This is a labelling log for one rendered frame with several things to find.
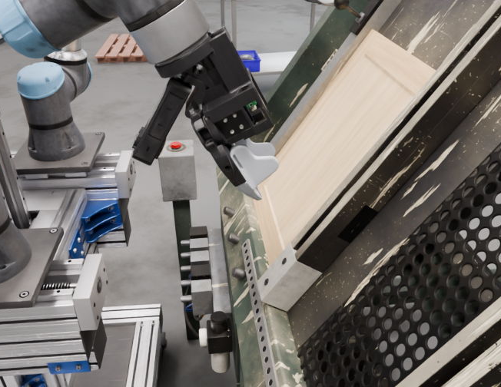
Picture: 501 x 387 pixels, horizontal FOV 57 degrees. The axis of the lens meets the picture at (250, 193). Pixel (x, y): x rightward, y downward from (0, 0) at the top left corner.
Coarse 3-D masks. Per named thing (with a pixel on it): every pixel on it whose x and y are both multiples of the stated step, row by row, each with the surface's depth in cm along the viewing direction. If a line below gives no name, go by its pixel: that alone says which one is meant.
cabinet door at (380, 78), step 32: (352, 64) 121; (384, 64) 107; (416, 64) 96; (352, 96) 114; (384, 96) 102; (320, 128) 121; (352, 128) 108; (384, 128) 97; (288, 160) 129; (320, 160) 113; (352, 160) 102; (288, 192) 120; (320, 192) 107; (288, 224) 113
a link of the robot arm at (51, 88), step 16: (32, 64) 123; (48, 64) 123; (16, 80) 119; (32, 80) 117; (48, 80) 118; (64, 80) 123; (32, 96) 118; (48, 96) 119; (64, 96) 123; (32, 112) 120; (48, 112) 121; (64, 112) 124
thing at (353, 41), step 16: (384, 0) 117; (400, 0) 117; (384, 16) 119; (352, 32) 124; (368, 32) 121; (352, 48) 122; (336, 64) 124; (320, 80) 128; (304, 96) 132; (320, 96) 128; (304, 112) 130; (288, 128) 132; (272, 144) 137
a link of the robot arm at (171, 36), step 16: (192, 0) 46; (160, 16) 51; (176, 16) 45; (192, 16) 46; (144, 32) 45; (160, 32) 45; (176, 32) 45; (192, 32) 46; (144, 48) 47; (160, 48) 46; (176, 48) 46; (192, 48) 47; (160, 64) 48
